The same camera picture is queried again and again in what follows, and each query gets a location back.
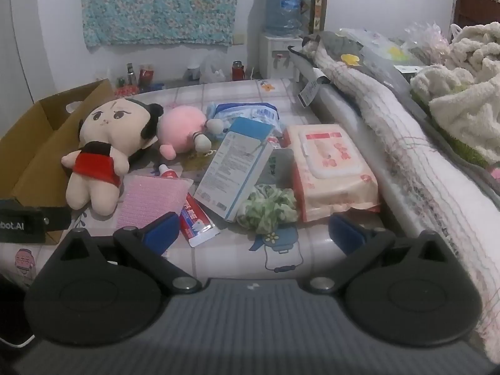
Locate pink sponge cloth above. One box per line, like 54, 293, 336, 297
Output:
116, 175, 193, 228

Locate red toothpaste tube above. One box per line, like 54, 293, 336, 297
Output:
158, 164, 219, 248

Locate green floral scrunchie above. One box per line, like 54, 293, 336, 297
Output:
236, 184, 299, 234

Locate pink round plush toy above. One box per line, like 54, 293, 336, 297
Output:
157, 106, 224, 161

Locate blue white tissue pack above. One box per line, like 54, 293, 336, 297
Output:
206, 102, 283, 138

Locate brown cardboard box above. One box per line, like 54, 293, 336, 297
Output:
1, 80, 113, 244

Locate pink wet wipes pack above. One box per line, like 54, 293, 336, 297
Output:
284, 124, 381, 223

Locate big-head doll red dress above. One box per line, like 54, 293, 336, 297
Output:
61, 98, 163, 217

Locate red drink can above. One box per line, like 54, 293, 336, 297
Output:
138, 64, 154, 88

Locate white cup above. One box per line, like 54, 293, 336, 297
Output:
187, 64, 201, 81

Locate cream fluffy blanket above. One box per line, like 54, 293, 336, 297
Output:
410, 21, 499, 168

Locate white plastic bag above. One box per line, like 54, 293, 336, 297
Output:
199, 52, 228, 84

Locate red thermos bottle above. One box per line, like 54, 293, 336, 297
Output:
231, 60, 246, 81

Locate white water dispenser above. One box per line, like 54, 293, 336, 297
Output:
259, 33, 302, 79

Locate blue water bottle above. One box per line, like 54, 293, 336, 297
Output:
263, 0, 302, 37

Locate floral blue wall cloth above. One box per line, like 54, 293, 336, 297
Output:
81, 0, 238, 49

